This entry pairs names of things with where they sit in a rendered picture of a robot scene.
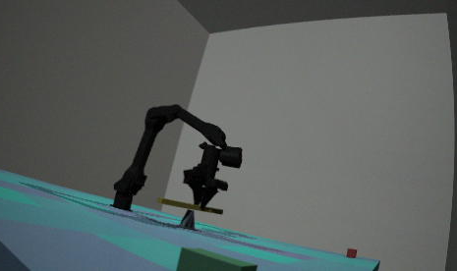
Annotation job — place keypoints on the small red block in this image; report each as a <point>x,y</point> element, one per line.
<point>351,253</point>

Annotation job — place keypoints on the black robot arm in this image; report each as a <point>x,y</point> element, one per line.
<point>155,119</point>

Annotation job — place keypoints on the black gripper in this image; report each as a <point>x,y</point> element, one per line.
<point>204,194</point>

